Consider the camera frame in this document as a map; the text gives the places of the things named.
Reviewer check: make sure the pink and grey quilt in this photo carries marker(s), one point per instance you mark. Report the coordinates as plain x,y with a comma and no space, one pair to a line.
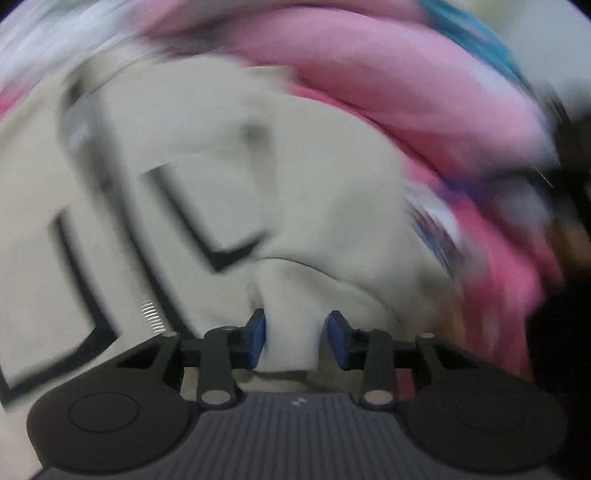
369,83

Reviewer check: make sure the pink floral blanket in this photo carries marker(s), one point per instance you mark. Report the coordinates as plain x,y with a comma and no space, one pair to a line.
508,286

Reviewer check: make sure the beige jacket with black trim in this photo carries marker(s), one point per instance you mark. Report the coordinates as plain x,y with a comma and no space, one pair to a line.
323,207

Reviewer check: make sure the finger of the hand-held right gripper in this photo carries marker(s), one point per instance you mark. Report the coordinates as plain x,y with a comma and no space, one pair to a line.
498,184

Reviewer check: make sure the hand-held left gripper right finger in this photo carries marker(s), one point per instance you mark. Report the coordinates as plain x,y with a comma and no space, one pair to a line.
337,339

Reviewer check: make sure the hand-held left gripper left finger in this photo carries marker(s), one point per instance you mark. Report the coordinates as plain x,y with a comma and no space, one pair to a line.
256,339

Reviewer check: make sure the teal garment with white stripes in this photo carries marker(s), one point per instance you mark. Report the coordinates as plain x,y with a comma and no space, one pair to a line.
475,32

